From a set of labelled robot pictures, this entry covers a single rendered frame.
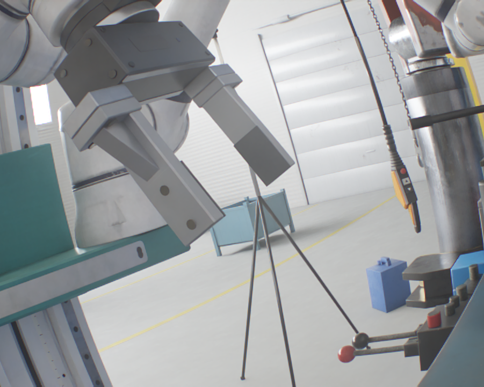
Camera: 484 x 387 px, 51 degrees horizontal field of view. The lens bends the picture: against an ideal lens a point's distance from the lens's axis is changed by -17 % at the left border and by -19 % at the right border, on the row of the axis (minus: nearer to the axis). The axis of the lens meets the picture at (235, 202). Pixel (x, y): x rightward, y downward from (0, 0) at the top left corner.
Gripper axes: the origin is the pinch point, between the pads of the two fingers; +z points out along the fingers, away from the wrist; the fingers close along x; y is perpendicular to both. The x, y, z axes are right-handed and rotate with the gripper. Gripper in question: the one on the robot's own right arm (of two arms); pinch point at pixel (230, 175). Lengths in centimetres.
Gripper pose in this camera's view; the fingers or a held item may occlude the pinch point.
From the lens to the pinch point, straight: 40.0
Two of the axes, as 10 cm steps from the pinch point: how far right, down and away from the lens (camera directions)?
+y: -6.8, 5.7, 4.7
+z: 6.3, 7.8, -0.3
